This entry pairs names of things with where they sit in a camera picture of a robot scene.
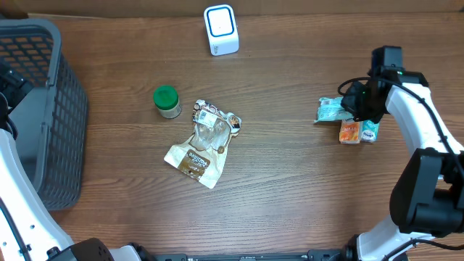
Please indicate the white barcode scanner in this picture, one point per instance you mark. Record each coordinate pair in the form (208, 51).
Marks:
(221, 29)

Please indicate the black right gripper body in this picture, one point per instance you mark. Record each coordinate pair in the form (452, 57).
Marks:
(359, 101)

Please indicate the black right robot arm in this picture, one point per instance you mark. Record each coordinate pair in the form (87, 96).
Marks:
(427, 200)

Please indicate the grey plastic shopping basket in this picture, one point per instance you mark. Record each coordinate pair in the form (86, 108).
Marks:
(47, 109)

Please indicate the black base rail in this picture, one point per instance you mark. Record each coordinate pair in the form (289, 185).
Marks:
(312, 255)

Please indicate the teal tissue pack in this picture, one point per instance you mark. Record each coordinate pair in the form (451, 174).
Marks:
(369, 131)

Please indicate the clear bagged bread snack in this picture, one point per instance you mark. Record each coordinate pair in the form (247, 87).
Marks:
(202, 157)

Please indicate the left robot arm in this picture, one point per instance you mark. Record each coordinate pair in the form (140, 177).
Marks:
(28, 232)

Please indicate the green cap bottle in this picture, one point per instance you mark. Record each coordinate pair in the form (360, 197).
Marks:
(166, 100)

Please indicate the orange tissue pack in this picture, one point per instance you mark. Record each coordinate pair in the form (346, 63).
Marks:
(350, 132)

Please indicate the teal wet wipes pack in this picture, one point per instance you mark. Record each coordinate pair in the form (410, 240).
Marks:
(331, 110)

